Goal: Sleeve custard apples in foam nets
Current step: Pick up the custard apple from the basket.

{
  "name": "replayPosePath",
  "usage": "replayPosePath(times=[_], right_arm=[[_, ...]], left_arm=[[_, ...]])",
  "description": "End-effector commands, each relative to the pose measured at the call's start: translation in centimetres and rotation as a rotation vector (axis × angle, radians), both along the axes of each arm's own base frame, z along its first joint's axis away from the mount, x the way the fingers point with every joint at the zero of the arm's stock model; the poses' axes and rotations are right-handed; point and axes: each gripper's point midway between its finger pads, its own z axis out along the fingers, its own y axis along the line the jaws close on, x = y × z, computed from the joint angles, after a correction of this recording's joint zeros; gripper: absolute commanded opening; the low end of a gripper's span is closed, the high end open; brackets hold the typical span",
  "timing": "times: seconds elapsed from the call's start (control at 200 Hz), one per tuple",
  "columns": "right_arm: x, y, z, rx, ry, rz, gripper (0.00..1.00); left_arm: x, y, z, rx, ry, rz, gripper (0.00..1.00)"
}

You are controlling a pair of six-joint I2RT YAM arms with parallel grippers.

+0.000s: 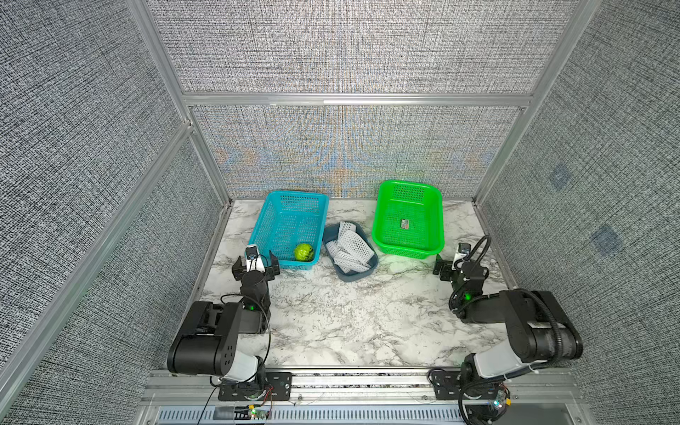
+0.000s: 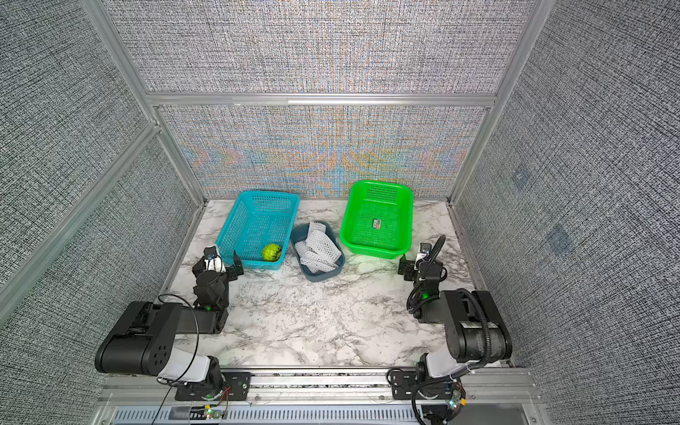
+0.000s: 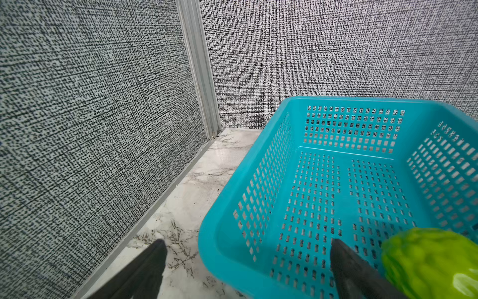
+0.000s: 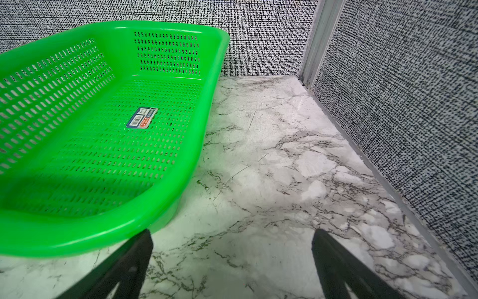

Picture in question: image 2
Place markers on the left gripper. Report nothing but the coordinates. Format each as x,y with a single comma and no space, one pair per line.
238,270

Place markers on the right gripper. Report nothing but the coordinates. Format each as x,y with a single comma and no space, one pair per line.
408,266

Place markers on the green custard apple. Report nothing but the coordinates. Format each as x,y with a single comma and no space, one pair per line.
272,252

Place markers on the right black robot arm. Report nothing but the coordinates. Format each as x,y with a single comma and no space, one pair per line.
475,334

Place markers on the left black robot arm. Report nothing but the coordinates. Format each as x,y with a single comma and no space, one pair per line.
142,341

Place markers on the white foam nets pile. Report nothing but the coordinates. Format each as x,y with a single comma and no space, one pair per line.
317,247

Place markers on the teal plastic basket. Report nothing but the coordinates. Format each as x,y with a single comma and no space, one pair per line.
256,219

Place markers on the green plastic basket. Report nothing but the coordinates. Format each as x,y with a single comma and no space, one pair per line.
393,205

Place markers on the dark blue-grey tub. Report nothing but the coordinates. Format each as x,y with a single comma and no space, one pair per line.
332,268

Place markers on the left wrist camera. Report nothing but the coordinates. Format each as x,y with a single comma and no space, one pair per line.
215,265

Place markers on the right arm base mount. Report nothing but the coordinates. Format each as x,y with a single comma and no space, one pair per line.
407,384

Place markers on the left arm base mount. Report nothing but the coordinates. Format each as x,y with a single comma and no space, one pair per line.
231,386

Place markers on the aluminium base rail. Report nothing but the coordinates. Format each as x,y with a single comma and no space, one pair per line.
321,396

